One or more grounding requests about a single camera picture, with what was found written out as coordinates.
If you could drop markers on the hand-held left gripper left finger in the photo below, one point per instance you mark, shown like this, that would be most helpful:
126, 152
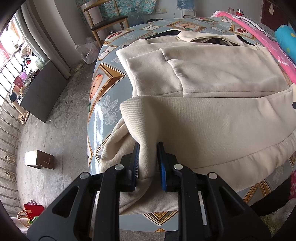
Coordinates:
136, 162

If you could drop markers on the wooden chair dark seat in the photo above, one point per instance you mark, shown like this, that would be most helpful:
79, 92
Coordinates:
108, 22

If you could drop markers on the pink floral blanket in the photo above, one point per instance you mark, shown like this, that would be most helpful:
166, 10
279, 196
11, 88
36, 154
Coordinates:
261, 34

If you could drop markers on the small red black object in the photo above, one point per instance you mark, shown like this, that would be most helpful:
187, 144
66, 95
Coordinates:
240, 12

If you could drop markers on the blue dotted bolster pillow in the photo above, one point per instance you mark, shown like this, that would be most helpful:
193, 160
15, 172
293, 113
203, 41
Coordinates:
286, 37

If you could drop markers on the cream zip jacket black trim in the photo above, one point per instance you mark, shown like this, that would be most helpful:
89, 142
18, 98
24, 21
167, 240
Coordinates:
208, 115

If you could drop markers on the fruit print tablecloth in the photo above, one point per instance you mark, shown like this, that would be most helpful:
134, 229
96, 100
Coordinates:
104, 92

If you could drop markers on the white wall socket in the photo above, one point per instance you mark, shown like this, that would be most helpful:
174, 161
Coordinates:
161, 11

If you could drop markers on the white water dispenser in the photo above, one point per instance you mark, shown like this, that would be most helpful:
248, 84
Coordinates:
187, 13

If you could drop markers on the grey curtain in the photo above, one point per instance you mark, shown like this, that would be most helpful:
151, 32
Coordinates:
46, 34

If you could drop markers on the metal window grille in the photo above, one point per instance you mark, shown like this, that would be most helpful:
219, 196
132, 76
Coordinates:
7, 139

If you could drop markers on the grey lace-edged cloth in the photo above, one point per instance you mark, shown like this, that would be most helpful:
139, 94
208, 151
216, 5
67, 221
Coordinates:
259, 25

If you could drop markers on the small cream hanging cloth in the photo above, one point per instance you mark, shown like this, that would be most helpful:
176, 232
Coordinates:
271, 8

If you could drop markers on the translucent bluish plastic bag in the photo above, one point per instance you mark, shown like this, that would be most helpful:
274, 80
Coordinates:
137, 17

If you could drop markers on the red gift bag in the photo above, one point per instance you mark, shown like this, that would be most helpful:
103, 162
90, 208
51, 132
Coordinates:
32, 210

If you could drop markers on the dark side cabinet with clutter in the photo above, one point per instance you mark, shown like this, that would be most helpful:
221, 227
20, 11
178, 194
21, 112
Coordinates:
44, 92

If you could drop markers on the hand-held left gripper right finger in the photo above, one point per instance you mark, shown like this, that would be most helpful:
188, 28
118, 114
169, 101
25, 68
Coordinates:
162, 169

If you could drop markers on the fluffy green and white mat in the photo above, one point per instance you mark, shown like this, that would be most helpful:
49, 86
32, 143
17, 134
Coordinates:
275, 220

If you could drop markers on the beige shoe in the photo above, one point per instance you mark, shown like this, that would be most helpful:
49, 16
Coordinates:
10, 176
9, 158

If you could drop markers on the blue water jug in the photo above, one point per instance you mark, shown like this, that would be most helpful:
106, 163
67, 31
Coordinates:
185, 3

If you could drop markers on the small brown white box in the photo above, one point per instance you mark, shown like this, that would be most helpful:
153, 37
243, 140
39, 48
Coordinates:
39, 160

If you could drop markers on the clear plastic bag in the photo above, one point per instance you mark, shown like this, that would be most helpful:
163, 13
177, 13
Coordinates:
87, 52

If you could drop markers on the teal floral wall cloth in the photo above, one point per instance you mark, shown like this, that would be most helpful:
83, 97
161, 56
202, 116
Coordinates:
138, 5

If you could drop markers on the dark brown door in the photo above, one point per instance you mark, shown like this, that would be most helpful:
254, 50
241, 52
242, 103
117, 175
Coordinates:
277, 16

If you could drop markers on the pile of sill clutter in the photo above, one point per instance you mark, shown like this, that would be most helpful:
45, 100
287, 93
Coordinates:
25, 69

